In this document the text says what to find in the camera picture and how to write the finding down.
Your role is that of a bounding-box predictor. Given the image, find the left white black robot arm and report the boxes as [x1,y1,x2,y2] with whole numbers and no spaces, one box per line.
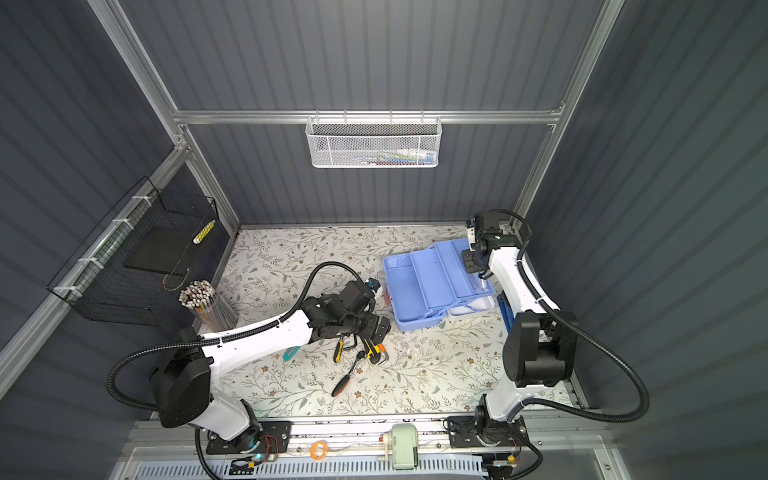
[106,274,391,453]

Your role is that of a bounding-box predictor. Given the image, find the black handled screwdriver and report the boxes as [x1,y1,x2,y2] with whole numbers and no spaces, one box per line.
[331,351,367,398]

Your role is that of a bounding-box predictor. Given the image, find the yellow green marker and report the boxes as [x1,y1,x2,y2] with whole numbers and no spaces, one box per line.
[193,220,216,245]

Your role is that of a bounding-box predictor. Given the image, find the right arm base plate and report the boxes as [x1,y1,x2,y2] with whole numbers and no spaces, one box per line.
[442,415,529,449]

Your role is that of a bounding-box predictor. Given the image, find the black wire side basket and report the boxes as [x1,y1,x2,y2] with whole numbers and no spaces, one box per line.
[48,177,219,327]

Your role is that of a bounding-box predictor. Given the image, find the white blue tool box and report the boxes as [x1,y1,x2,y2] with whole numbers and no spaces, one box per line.
[382,238,495,332]

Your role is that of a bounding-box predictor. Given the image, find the yellow black utility knife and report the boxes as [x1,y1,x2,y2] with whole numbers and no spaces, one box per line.
[363,340,389,365]

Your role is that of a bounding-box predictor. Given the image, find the white wire wall basket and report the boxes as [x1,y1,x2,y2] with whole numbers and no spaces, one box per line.
[305,114,443,169]

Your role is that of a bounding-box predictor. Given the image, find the mint green device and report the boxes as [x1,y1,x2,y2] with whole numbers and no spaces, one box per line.
[381,423,419,470]

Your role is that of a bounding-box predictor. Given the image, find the yellow black pliers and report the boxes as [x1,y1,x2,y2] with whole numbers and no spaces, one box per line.
[333,339,345,363]

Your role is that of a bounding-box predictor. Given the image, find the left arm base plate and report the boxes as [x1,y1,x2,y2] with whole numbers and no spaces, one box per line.
[205,421,293,457]

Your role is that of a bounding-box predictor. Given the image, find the teal utility knife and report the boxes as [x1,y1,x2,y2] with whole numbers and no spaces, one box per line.
[283,346,300,362]

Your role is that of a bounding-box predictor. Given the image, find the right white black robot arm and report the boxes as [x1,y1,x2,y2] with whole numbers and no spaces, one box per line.
[462,209,651,441]

